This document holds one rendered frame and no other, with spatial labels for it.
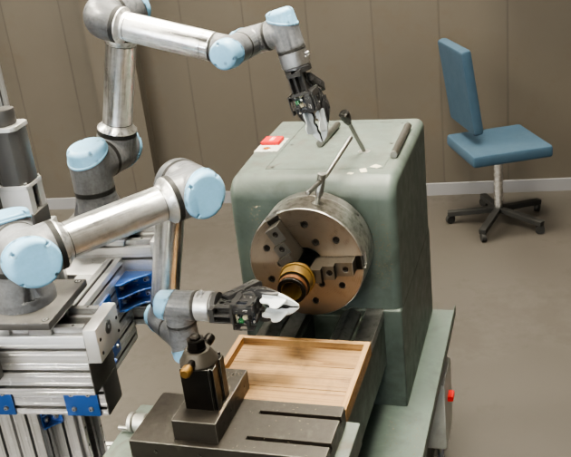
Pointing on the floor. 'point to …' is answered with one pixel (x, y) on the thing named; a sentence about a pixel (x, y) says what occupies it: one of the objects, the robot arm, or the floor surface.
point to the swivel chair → (486, 140)
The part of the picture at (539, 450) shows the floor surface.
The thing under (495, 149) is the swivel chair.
